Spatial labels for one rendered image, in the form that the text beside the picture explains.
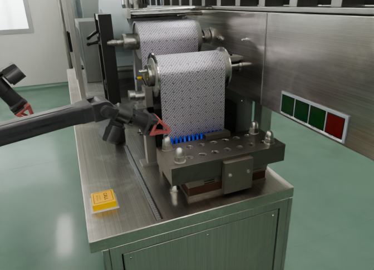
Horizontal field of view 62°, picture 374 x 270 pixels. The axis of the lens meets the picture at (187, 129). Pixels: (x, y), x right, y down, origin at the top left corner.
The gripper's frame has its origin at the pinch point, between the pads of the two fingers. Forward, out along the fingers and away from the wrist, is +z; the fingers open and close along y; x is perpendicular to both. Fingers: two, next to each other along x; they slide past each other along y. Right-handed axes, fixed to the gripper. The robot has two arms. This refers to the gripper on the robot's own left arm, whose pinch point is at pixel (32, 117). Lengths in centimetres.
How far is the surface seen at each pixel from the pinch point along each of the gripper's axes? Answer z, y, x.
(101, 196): 15, -54, -1
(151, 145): 22, -42, -25
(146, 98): 5, -43, -34
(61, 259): 92, 32, 51
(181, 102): 10, -52, -41
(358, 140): 16, -105, -53
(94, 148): 22.6, -13.9, -10.0
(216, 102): 18, -55, -51
